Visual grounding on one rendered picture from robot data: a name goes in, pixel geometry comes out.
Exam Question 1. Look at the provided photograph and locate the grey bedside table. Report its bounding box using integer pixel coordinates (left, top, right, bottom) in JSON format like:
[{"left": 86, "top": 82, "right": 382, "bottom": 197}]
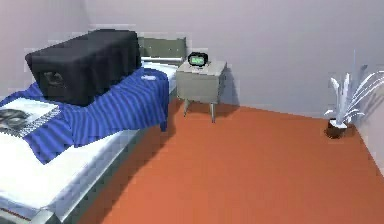
[{"left": 175, "top": 59, "right": 228, "bottom": 124}]

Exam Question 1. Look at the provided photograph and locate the black alarm clock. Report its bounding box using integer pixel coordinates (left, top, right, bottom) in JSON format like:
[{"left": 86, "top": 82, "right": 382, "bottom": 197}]
[{"left": 187, "top": 51, "right": 210, "bottom": 68}]

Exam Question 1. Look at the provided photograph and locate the blue striped blanket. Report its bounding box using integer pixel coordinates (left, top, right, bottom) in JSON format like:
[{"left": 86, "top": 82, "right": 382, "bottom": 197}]
[{"left": 0, "top": 67, "right": 171, "bottom": 165}]

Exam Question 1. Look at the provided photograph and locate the black box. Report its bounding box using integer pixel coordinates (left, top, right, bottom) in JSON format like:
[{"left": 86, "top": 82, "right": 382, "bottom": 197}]
[{"left": 24, "top": 29, "right": 143, "bottom": 108}]

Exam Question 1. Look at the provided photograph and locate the white house plant in pot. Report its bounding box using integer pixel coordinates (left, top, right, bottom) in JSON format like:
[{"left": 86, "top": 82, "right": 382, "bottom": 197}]
[{"left": 323, "top": 49, "right": 384, "bottom": 140}]

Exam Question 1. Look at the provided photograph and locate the white book with grey print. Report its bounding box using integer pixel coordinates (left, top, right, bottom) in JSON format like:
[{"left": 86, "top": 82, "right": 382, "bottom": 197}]
[{"left": 0, "top": 97, "right": 62, "bottom": 139}]

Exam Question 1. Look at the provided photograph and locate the white bed with grey frame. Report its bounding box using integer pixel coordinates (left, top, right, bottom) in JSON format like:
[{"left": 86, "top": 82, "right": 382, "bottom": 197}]
[{"left": 0, "top": 36, "right": 188, "bottom": 224}]

